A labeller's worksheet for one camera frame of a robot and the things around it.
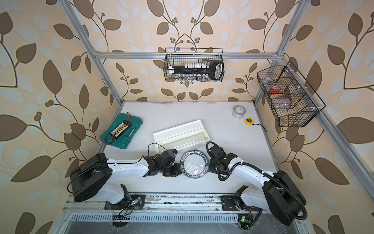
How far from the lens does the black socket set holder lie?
82 centimetres

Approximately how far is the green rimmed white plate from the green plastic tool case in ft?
1.27

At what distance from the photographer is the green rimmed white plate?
0.84 metres

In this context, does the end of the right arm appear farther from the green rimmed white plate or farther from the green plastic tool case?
the green plastic tool case

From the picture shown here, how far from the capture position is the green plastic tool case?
938mm

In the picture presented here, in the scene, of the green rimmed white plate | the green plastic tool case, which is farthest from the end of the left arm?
the green plastic tool case

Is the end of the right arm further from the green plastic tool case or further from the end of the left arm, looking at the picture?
the green plastic tool case

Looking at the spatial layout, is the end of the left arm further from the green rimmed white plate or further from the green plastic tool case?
the green plastic tool case

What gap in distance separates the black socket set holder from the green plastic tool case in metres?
0.47

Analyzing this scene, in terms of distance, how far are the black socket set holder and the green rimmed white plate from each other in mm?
470

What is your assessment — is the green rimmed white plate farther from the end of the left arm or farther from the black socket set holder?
the black socket set holder
